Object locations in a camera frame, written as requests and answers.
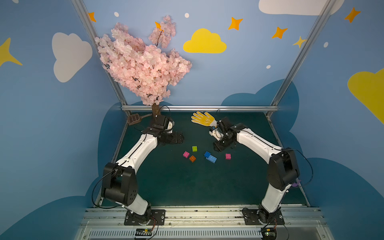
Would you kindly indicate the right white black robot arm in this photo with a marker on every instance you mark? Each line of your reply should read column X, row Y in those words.
column 282, row 163

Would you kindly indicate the circuit board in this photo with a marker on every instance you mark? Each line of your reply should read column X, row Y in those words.
column 269, row 234
column 143, row 234

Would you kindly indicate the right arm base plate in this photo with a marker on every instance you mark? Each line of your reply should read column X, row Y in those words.
column 250, row 216

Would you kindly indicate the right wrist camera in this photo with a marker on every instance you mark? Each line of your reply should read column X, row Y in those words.
column 214, row 132

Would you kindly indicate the right circuit board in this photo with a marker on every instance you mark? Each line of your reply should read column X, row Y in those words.
column 269, row 234

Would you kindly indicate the orange small lego brick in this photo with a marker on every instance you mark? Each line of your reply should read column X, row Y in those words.
column 192, row 159

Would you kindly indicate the dark blue small lego brick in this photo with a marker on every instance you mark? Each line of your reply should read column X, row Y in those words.
column 207, row 154

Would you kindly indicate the yellow work glove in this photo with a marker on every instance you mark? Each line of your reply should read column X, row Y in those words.
column 204, row 119

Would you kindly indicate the brown toy shovel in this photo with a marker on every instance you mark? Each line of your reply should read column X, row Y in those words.
column 136, row 118

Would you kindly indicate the light blue long lego brick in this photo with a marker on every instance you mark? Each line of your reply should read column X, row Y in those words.
column 211, row 158

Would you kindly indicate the aluminium frame rear bar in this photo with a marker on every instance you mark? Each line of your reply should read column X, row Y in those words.
column 140, row 108

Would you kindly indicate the pink cherry blossom tree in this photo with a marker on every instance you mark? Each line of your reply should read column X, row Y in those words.
column 145, row 70

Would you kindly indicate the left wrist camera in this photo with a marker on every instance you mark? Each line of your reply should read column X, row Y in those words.
column 163, row 123

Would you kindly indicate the pink purple toy rake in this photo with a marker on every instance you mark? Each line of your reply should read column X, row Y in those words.
column 296, row 184

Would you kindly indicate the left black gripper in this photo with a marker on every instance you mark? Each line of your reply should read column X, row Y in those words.
column 173, row 138

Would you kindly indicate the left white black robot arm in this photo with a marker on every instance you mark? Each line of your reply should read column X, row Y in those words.
column 119, row 181

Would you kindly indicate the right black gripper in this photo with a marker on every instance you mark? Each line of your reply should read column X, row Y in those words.
column 221, row 143

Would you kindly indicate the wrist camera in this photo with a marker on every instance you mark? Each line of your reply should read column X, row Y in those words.
column 214, row 132
column 163, row 123

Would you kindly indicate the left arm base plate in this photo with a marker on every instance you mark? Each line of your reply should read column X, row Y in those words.
column 156, row 217

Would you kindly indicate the left circuit board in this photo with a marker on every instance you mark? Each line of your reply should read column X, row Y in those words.
column 143, row 234

